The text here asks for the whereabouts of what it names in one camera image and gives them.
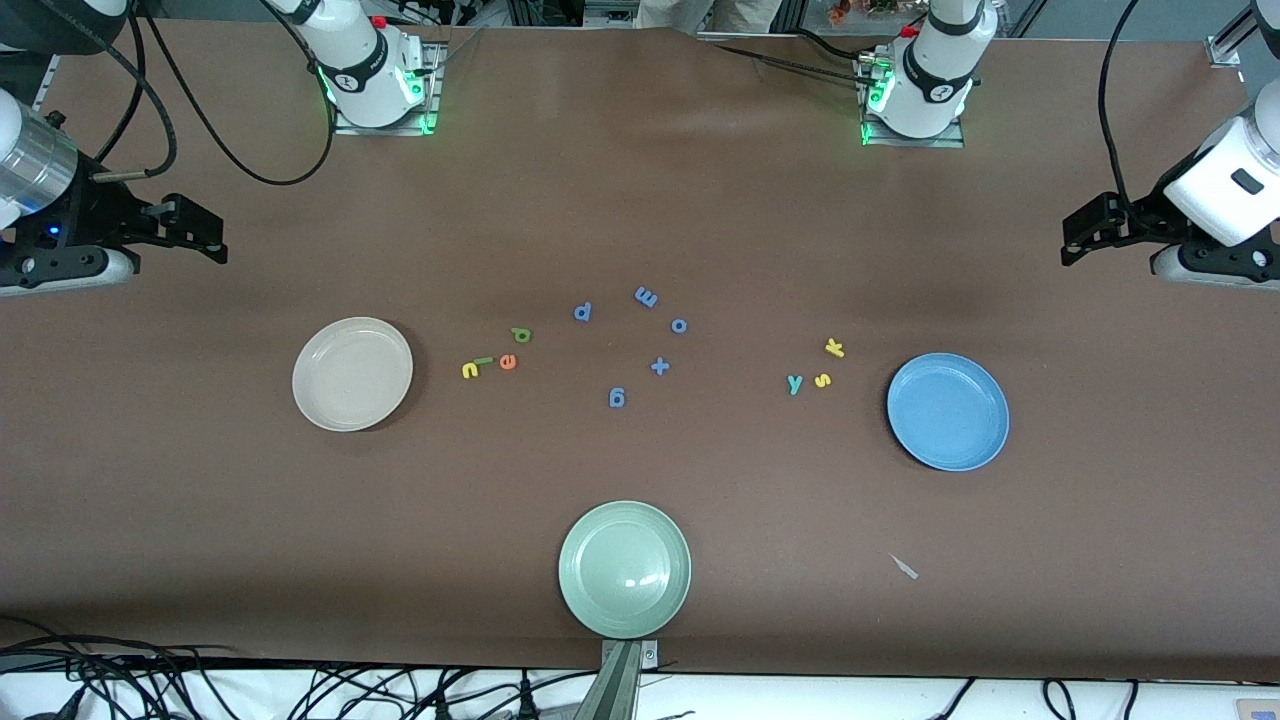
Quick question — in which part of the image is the beige round plate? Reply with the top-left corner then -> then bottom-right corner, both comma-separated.
292,317 -> 414,433

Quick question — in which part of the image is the blue round plate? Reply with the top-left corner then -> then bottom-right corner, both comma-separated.
887,352 -> 1011,472

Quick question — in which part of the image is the orange flower decoration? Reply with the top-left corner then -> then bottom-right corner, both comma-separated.
826,0 -> 901,26

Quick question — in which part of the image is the person in beige clothes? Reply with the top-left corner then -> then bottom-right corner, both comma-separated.
635,0 -> 786,34

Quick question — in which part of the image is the green round plate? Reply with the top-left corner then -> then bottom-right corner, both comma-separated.
558,500 -> 693,640

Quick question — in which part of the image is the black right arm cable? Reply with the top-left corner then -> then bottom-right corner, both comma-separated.
90,0 -> 337,187

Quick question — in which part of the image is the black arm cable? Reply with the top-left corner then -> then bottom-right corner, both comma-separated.
1097,0 -> 1161,216
90,0 -> 337,187

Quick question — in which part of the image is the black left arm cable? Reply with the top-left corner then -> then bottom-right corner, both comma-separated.
1097,0 -> 1161,216

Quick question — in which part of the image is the aluminium frame rail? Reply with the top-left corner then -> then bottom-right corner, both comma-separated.
1205,0 -> 1265,69
30,50 -> 63,113

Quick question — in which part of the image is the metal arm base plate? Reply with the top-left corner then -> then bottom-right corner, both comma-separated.
853,48 -> 969,151
330,38 -> 448,138

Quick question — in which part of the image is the black cable on table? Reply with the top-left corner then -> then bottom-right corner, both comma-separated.
712,30 -> 871,85

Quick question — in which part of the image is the grey metal camera post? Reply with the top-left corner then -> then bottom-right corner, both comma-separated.
572,638 -> 661,720

